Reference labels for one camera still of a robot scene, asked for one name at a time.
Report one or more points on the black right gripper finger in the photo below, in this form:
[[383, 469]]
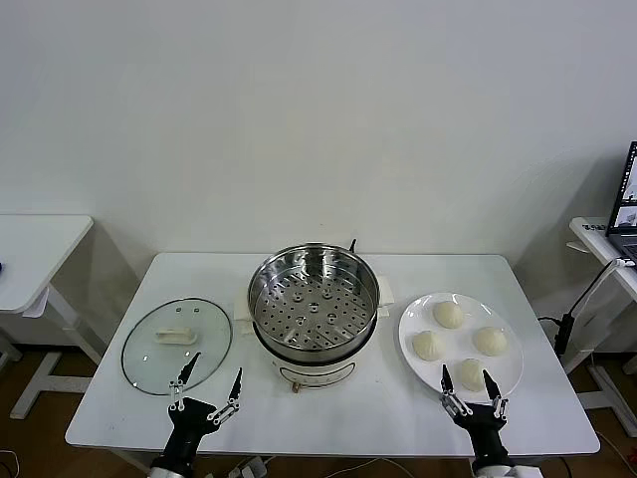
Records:
[[450, 396], [495, 398]]

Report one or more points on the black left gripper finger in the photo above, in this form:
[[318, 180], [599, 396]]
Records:
[[234, 398], [176, 396]]

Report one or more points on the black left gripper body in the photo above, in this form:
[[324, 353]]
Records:
[[188, 423]]

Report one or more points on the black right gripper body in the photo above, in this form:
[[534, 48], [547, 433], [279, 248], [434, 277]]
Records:
[[483, 428]]

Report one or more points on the white steamed baozi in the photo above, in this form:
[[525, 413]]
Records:
[[428, 346], [490, 341], [470, 374], [448, 314]]

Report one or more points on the round glass pot lid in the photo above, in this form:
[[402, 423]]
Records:
[[149, 358]]

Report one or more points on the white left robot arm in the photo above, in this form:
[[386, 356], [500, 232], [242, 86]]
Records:
[[171, 469]]

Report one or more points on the perforated steel steamer basket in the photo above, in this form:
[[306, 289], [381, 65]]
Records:
[[318, 309]]

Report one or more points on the round white plate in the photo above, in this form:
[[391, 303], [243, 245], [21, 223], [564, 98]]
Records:
[[507, 368]]

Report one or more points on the white electric cooker pot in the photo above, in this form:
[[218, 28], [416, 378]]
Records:
[[318, 371]]

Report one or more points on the white desk with laptop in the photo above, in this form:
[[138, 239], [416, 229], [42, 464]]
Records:
[[592, 244]]

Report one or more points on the printed desk label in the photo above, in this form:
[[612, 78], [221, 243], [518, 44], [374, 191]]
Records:
[[593, 227]]

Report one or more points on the white side desk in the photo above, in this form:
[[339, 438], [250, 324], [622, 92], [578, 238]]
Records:
[[40, 249]]

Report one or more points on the grey open laptop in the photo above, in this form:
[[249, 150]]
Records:
[[628, 199]]

